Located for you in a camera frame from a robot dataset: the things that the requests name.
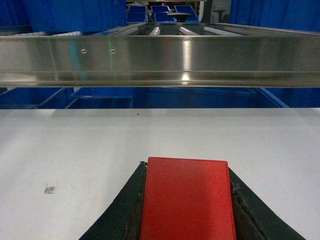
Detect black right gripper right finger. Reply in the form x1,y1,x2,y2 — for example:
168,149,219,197
229,169,304,240

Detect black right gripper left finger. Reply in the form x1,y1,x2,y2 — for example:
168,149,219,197
80,161,147,240

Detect red magnetic block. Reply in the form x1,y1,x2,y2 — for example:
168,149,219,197
139,157,237,240

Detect large blue bin upper right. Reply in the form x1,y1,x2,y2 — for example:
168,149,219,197
229,0,320,33

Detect large blue bin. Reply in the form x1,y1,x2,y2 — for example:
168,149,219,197
229,0,320,33
0,0,127,33

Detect large blue bin upper left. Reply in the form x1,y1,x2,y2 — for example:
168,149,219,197
0,0,127,33

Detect blue bin under rail centre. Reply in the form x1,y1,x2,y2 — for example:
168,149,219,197
67,87,288,109

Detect stainless steel shelf rail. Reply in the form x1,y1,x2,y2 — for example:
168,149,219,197
0,23,320,88

